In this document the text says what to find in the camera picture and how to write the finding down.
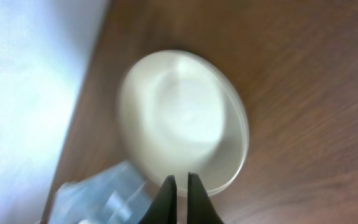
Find beige plate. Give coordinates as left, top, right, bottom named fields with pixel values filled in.
left=117, top=50, right=250, bottom=197

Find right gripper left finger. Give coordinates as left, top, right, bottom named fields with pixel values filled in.
left=139, top=175, right=177, bottom=224

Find clear plastic storage container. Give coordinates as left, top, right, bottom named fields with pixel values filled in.
left=48, top=161, right=152, bottom=224

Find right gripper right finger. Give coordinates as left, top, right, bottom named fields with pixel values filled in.
left=187, top=172, right=223, bottom=224

